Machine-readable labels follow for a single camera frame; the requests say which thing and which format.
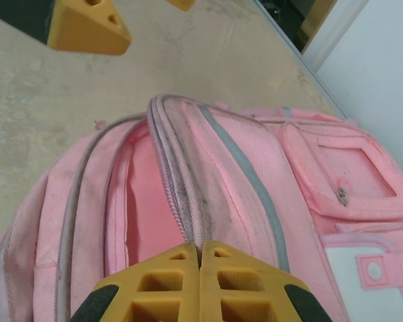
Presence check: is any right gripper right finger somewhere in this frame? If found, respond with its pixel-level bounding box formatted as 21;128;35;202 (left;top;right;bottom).
199;239;330;322

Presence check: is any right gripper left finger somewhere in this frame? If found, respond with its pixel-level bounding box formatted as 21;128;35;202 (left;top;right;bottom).
69;241;202;322

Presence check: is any pink backpack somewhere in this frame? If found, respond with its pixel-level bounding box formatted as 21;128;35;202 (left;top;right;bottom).
0;93;403;322

